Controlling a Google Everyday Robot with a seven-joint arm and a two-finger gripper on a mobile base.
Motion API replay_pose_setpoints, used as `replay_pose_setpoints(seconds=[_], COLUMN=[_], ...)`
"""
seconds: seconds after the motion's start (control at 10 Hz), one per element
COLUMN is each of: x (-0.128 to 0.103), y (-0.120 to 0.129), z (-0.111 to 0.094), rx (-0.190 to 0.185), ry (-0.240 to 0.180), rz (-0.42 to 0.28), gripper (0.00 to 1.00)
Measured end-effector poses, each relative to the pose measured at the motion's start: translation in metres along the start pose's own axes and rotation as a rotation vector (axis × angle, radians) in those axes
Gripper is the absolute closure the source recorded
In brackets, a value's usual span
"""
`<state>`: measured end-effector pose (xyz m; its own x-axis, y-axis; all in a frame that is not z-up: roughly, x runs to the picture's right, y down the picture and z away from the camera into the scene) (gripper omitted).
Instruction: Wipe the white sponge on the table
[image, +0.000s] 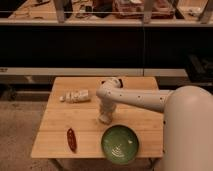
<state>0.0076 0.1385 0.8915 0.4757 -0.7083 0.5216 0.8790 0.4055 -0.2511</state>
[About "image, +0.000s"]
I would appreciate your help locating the green bowl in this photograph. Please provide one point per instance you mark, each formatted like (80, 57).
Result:
(120, 144)

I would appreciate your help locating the red chili pepper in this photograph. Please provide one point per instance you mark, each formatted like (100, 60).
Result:
(71, 139)

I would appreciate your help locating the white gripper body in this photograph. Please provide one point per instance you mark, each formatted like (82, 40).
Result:
(106, 109)

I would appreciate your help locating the background shelf bench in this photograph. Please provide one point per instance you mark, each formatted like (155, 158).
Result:
(109, 13)

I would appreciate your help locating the wooden table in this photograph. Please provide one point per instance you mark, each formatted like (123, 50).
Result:
(58, 118)

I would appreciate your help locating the white sponge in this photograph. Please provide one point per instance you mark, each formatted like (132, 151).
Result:
(76, 96)

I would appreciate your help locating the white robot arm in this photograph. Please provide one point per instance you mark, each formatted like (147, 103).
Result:
(188, 121)

